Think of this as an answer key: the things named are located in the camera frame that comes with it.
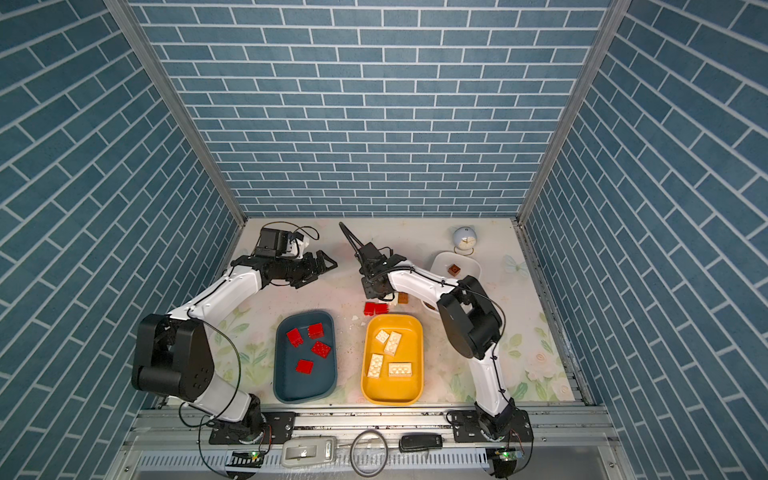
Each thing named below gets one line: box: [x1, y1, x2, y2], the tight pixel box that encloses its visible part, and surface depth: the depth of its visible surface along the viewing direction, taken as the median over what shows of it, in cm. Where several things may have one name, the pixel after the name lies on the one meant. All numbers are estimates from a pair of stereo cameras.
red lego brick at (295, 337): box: [286, 328, 304, 348], surface depth 88 cm
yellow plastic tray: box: [361, 313, 424, 406], surface depth 84 cm
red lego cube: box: [307, 322, 324, 339], surface depth 91 cm
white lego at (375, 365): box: [367, 353, 384, 378], surface depth 84 cm
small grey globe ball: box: [453, 226, 478, 250], surface depth 110 cm
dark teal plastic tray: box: [273, 309, 338, 404], surface depth 86 cm
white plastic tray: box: [430, 251, 482, 281], surface depth 105 cm
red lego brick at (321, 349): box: [310, 341, 332, 359], surface depth 86 cm
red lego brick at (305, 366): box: [295, 359, 315, 375], surface depth 84 cm
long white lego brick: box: [384, 331, 402, 357], surface depth 88 cm
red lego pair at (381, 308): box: [374, 303, 389, 315], surface depth 98 cm
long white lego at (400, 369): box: [388, 362, 413, 377], surface depth 84 cm
